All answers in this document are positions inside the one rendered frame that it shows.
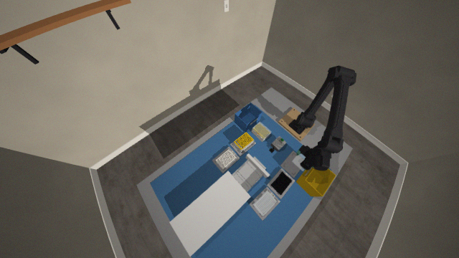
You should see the yellow open-top bin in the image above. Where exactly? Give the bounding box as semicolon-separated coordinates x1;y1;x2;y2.
296;167;336;196

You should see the white multiwell plate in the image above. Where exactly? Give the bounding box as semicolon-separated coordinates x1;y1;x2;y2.
253;191;277;216

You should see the blue bench mat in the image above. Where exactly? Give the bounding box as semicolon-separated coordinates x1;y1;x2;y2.
151;112;314;258

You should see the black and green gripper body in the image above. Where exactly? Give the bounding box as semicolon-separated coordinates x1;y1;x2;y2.
299;145;311;155

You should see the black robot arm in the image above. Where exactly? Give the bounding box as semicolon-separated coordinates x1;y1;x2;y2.
289;66;356;171

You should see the white button box with green key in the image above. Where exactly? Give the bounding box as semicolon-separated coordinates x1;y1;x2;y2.
269;136;286;153

